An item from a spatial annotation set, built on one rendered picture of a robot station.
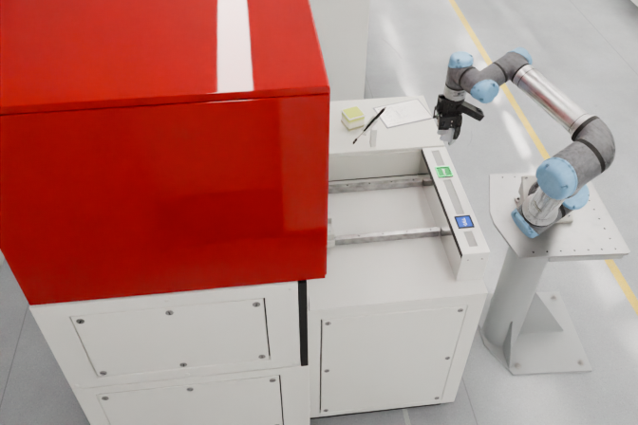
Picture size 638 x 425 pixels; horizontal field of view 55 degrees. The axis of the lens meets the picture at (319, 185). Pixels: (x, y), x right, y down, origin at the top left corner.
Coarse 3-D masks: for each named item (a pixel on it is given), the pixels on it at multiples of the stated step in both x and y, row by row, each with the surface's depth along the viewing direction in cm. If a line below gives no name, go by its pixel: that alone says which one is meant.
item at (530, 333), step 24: (504, 264) 257; (528, 264) 245; (504, 288) 261; (528, 288) 255; (504, 312) 269; (528, 312) 279; (552, 312) 298; (504, 336) 279; (528, 336) 289; (552, 336) 289; (576, 336) 289; (504, 360) 279; (528, 360) 279; (552, 360) 279; (576, 360) 279
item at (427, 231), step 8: (376, 232) 223; (384, 232) 223; (392, 232) 223; (400, 232) 223; (408, 232) 223; (416, 232) 223; (424, 232) 223; (432, 232) 224; (336, 240) 220; (344, 240) 221; (352, 240) 222; (360, 240) 222; (368, 240) 223; (376, 240) 223; (384, 240) 224
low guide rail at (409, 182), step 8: (336, 184) 242; (344, 184) 242; (352, 184) 242; (360, 184) 242; (368, 184) 242; (376, 184) 242; (384, 184) 242; (392, 184) 243; (400, 184) 243; (408, 184) 244; (416, 184) 244; (328, 192) 241; (336, 192) 242; (344, 192) 242
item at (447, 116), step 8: (440, 96) 207; (440, 104) 208; (448, 104) 207; (456, 104) 205; (440, 112) 210; (448, 112) 210; (456, 112) 210; (440, 120) 209; (448, 120) 209; (456, 120) 210; (440, 128) 211; (448, 128) 212
